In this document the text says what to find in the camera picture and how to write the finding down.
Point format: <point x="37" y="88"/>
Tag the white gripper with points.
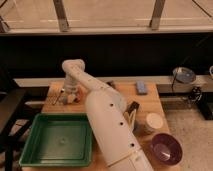
<point x="71" y="88"/>

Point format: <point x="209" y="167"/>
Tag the blue-grey towel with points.
<point x="71" y="99"/>

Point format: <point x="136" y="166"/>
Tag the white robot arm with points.
<point x="104" y="108"/>

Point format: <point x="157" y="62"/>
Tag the orange carrot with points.
<point x="80" y="94"/>

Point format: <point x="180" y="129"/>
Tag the green plastic tray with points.
<point x="58" y="141"/>

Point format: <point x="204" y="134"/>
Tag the black chair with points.
<point x="13" y="108"/>

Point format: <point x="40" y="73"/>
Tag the black brush block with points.
<point x="133" y="106"/>

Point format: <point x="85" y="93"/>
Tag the blue sponge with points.
<point x="141" y="88"/>

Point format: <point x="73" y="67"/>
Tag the white round lidded container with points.
<point x="153" y="122"/>

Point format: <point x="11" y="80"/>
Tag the purple plastic bowl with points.
<point x="166" y="149"/>

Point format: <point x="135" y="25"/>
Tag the silver metal bowl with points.
<point x="184" y="75"/>

